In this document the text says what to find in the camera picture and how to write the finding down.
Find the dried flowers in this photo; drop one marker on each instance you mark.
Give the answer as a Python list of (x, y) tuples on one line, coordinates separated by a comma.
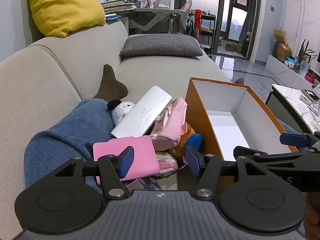
[(280, 35)]

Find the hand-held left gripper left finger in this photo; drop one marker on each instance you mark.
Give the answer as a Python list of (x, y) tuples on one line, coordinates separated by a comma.
[(126, 161)]

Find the green plant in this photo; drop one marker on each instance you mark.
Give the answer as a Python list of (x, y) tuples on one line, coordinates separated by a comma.
[(306, 51)]

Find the black shelf cart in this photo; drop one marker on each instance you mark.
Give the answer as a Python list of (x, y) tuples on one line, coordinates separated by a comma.
[(207, 30)]

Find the pink cloth pouch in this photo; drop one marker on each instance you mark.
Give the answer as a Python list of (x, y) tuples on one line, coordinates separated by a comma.
[(172, 122)]

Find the pink wallet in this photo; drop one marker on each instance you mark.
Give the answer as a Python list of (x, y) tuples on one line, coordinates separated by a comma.
[(145, 155)]

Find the yellow pillow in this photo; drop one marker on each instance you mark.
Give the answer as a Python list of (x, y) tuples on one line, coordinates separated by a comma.
[(62, 5)]

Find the dark cover book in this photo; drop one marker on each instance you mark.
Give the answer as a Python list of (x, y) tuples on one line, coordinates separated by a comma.
[(310, 95)]

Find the person's leg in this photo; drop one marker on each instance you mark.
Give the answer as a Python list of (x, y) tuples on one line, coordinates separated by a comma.
[(62, 135), (287, 128)]

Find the person's left leg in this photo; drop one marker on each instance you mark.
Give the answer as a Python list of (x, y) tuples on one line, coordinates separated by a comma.
[(62, 135)]

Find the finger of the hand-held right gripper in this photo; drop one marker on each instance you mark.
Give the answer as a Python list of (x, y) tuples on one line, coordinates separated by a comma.
[(275, 155), (292, 139)]

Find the pink white crochet toy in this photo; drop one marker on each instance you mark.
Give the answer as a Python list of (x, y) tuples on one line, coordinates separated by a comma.
[(166, 165)]

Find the black balcony door frame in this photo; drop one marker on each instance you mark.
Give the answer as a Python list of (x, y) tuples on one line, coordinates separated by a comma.
[(255, 17)]

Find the beige sofa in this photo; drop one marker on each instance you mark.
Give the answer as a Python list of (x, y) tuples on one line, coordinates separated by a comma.
[(162, 72)]

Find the white plush toy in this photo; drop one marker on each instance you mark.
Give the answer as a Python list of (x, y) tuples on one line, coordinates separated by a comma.
[(121, 111)]

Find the gold vase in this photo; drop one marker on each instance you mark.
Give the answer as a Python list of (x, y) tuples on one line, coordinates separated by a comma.
[(284, 51)]

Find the houndstooth cushion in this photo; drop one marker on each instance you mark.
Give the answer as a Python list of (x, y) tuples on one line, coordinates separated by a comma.
[(162, 45)]

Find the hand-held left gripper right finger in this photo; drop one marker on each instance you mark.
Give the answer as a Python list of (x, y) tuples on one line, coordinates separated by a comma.
[(193, 161)]

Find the red cloth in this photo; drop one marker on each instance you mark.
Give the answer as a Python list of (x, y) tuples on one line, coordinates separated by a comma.
[(198, 18)]

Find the grey study desk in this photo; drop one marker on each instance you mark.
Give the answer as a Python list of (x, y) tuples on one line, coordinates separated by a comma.
[(150, 20)]

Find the orange box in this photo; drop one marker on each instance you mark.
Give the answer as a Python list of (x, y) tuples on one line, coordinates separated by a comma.
[(225, 130)]

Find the brown sock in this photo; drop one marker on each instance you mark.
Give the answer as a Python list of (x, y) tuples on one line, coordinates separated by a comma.
[(110, 85), (239, 80)]

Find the glass vase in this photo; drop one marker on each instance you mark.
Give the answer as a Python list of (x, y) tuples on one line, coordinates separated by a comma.
[(301, 68)]

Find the pink chair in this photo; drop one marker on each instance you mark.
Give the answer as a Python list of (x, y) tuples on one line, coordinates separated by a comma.
[(183, 15)]

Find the blue folder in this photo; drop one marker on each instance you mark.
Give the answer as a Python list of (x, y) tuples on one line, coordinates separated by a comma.
[(113, 16)]

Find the marble coffee table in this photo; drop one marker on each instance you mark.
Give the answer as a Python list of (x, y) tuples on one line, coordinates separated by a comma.
[(292, 100)]

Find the grey curtain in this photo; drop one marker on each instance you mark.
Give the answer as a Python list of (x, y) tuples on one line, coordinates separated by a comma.
[(247, 27)]

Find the stack of books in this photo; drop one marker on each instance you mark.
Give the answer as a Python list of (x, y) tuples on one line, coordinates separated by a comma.
[(117, 5)]

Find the silver glasses case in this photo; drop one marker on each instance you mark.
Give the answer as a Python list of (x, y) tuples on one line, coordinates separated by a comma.
[(142, 112)]

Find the glossy printed packet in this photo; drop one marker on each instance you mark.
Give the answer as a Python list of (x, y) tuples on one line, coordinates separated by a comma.
[(145, 185)]

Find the brown boots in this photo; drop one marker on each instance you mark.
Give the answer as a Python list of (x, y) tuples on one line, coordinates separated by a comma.
[(233, 47)]

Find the blue snack packet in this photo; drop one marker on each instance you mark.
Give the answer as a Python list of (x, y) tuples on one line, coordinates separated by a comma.
[(289, 62)]

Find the white TV cabinet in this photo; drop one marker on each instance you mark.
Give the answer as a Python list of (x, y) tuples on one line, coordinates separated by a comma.
[(277, 66)]

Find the person's right leg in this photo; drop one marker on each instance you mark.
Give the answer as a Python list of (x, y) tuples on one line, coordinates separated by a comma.
[(287, 128)]

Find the orange and blue plush toy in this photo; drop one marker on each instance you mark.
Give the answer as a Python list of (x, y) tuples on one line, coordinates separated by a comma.
[(185, 140)]

